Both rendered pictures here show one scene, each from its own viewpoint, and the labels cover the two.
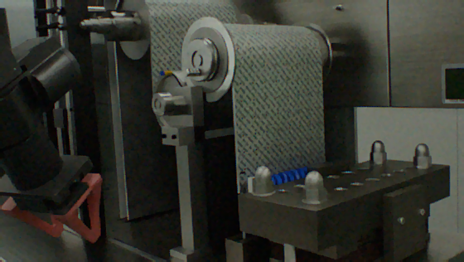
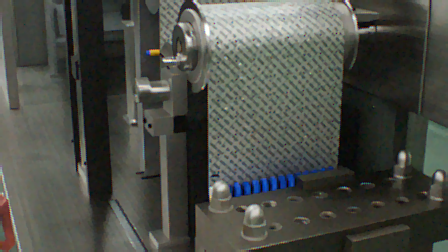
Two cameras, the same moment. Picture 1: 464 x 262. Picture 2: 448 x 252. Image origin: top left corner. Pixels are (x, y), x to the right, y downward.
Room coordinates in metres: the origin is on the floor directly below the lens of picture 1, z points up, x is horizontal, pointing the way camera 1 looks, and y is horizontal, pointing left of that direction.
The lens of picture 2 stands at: (-0.03, -0.34, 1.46)
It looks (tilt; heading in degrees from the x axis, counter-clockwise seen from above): 18 degrees down; 19
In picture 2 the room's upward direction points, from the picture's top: straight up
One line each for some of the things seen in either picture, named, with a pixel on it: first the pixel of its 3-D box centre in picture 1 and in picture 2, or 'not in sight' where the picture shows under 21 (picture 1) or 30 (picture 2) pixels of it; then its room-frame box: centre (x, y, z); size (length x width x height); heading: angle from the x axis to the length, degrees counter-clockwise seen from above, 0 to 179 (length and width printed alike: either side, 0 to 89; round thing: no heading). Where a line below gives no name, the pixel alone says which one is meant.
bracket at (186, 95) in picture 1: (185, 172); (165, 160); (0.92, 0.08, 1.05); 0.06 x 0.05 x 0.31; 131
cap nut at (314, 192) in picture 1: (314, 186); (254, 220); (0.75, -0.12, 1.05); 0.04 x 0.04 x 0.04
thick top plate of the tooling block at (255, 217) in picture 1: (353, 195); (335, 219); (0.89, -0.21, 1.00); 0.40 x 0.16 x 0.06; 131
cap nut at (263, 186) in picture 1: (263, 180); (221, 194); (0.81, -0.05, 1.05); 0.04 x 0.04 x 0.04
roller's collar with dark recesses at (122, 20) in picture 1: (121, 26); not in sight; (1.09, 0.21, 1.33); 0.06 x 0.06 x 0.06; 41
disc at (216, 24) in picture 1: (207, 60); (192, 46); (0.92, 0.03, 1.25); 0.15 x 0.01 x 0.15; 41
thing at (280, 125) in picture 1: (282, 131); (276, 131); (0.95, -0.10, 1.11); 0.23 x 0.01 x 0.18; 131
